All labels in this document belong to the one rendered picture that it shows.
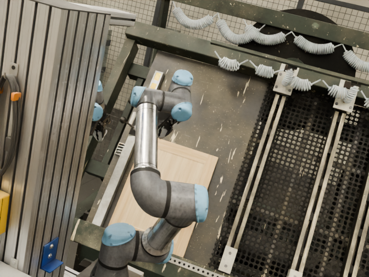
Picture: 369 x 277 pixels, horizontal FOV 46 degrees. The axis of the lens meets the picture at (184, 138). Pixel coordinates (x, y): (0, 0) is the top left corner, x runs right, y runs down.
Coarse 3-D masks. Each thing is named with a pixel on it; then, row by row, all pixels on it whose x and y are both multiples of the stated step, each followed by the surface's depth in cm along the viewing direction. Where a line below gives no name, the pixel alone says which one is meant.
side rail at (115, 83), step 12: (132, 48) 265; (120, 60) 262; (132, 60) 271; (120, 72) 259; (108, 84) 258; (120, 84) 264; (108, 96) 255; (108, 108) 258; (96, 144) 256; (84, 168) 250
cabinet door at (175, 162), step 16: (160, 144) 246; (176, 144) 245; (160, 160) 243; (176, 160) 242; (192, 160) 241; (208, 160) 240; (128, 176) 242; (176, 176) 239; (192, 176) 238; (208, 176) 237; (128, 192) 239; (128, 208) 236; (144, 224) 233; (192, 224) 230; (176, 240) 228
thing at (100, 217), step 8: (160, 72) 258; (152, 80) 257; (160, 80) 257; (128, 136) 247; (128, 144) 246; (128, 152) 244; (120, 160) 243; (128, 160) 245; (120, 168) 241; (112, 176) 240; (120, 176) 240; (112, 184) 239; (104, 192) 238; (112, 192) 238; (104, 200) 237; (112, 200) 239; (104, 208) 235; (96, 216) 234; (104, 216) 234; (96, 224) 233
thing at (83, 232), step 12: (72, 228) 232; (84, 228) 232; (96, 228) 231; (72, 240) 230; (84, 240) 230; (96, 240) 229; (144, 264) 223; (156, 264) 222; (168, 264) 222; (168, 276) 220; (180, 276) 219; (192, 276) 219; (204, 276) 218; (228, 276) 217
